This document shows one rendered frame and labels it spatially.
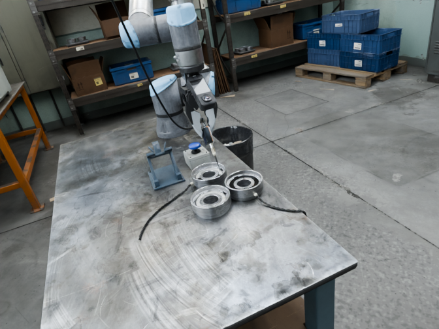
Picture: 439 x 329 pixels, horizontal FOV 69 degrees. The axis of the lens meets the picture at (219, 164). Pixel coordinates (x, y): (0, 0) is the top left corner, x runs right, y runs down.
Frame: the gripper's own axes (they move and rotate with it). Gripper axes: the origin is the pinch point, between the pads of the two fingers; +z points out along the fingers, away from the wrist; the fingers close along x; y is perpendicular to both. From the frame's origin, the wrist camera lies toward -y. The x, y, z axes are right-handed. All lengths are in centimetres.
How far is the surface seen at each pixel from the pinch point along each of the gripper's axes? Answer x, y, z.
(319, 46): -259, 308, 53
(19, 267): 110, 98, 93
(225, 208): 5.0, -24.3, 10.9
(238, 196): -0.1, -21.2, 11.2
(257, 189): -5.3, -22.1, 10.3
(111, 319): 35, -42, 13
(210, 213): 9.0, -24.3, 10.8
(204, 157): 1.1, 4.0, 10.0
